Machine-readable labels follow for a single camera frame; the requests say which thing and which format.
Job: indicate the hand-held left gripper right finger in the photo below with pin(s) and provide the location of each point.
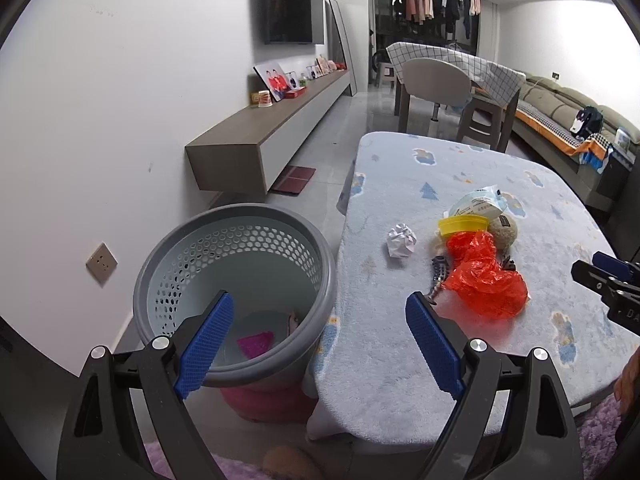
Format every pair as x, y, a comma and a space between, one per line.
432, 345

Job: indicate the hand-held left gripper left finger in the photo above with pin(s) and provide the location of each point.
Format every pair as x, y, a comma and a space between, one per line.
205, 345

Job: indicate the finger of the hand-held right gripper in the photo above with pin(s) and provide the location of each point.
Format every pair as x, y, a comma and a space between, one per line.
590, 275
607, 262

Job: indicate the red plastic bag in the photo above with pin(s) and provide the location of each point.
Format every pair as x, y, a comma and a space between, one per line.
480, 280

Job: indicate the grey perforated basket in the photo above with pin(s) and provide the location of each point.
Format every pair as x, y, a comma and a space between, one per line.
300, 320

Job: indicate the white paper ball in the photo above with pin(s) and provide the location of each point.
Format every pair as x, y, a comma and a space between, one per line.
401, 241

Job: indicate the yellow plastic lid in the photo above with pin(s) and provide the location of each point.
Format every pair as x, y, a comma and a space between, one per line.
462, 225

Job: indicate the pink plastic wrapper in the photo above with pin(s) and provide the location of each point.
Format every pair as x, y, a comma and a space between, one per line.
255, 345

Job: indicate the light blue printed blanket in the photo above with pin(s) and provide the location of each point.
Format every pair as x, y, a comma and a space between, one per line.
380, 385

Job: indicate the small black object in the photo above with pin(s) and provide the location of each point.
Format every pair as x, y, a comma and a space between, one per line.
508, 262

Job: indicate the pink stool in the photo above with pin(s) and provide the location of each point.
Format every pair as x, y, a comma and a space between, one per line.
270, 405

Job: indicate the beige plush ball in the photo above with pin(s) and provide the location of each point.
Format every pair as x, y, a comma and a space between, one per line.
505, 232

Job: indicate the white blue tissue packet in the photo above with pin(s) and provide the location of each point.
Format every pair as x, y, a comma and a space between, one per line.
477, 205

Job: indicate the purple shaggy rug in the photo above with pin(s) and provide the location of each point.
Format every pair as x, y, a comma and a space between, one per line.
595, 435

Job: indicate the black white bag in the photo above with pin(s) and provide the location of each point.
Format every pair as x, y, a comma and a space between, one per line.
587, 122

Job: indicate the tan fuzzy object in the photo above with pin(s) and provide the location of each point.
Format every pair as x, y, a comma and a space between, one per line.
292, 465

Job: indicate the checked sofa cover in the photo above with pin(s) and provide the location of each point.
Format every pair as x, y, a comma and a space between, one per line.
545, 122

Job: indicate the red mat on floor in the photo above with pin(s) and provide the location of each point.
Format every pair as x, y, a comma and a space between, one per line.
294, 180

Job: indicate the grey floating cabinet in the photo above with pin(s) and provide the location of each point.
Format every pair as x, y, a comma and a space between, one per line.
280, 140

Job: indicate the dining table with checked cloth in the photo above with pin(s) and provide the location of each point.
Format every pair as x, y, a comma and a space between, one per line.
490, 75

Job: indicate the grey round-backed chair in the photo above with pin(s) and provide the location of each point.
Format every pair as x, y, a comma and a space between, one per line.
435, 80

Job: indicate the paper cup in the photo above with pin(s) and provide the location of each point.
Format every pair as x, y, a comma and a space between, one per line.
264, 100

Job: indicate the flat red box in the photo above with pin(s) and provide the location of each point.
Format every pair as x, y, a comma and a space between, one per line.
295, 92

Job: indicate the small grey stool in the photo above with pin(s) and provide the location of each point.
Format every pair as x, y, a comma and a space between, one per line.
385, 72

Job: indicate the leaning tall mirror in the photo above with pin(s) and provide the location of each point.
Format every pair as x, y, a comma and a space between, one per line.
345, 45

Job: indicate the wall socket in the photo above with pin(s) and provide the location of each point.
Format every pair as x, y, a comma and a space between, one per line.
102, 264

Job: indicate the large photo frame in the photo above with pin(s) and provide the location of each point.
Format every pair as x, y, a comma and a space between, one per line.
274, 82

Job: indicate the pink picture frame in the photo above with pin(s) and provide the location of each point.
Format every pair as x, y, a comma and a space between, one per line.
324, 66

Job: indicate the wall-mounted television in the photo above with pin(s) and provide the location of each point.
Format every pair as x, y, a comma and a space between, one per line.
292, 5

